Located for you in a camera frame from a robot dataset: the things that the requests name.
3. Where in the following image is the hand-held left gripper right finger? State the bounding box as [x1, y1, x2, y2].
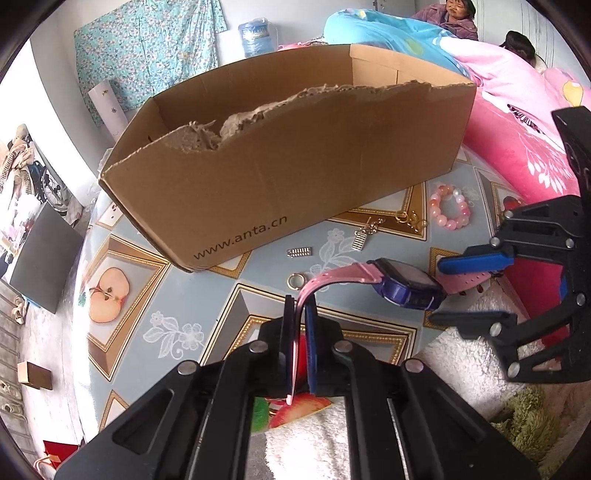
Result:
[306, 295, 541, 480]

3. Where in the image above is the white fluffy garment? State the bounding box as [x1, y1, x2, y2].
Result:
[249, 291, 591, 480]

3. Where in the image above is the grey cabinet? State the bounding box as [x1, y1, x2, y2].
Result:
[9, 202, 85, 315]

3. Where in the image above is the red bag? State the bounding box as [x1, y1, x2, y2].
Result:
[32, 438, 81, 472]

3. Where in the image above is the beige cloth bundle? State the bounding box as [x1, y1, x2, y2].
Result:
[0, 124, 35, 195]

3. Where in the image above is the blue water dispenser bottle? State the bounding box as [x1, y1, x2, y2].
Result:
[238, 17, 273, 58]

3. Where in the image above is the kids digital wristwatch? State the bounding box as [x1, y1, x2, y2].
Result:
[286, 257, 497, 407]

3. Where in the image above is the blue printed quilt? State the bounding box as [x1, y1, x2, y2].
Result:
[323, 8, 483, 88]

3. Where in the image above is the torn cardboard box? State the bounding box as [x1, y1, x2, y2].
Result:
[98, 44, 477, 274]

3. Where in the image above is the floral wall cloth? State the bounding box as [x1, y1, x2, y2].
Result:
[74, 0, 228, 126]

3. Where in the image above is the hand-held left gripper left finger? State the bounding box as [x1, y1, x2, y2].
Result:
[54, 295, 297, 480]

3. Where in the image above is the rolled paper tube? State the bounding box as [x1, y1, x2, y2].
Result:
[88, 79, 127, 141]

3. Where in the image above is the wheelchair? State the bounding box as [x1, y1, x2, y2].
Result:
[28, 134, 70, 208]

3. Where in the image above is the silver abacus pendant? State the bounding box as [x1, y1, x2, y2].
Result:
[353, 217, 385, 252]

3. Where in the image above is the pink bead bracelet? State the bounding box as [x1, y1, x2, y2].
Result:
[428, 184, 472, 232]

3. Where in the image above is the green fluffy scarf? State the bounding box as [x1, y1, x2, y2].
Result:
[489, 385, 587, 467]

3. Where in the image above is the pink printed blanket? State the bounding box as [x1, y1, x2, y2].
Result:
[277, 37, 591, 217]

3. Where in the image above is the small brown box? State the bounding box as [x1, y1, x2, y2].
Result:
[17, 361, 52, 391]

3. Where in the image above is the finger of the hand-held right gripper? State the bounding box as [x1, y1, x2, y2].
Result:
[437, 195, 584, 276]
[427, 292, 585, 383]

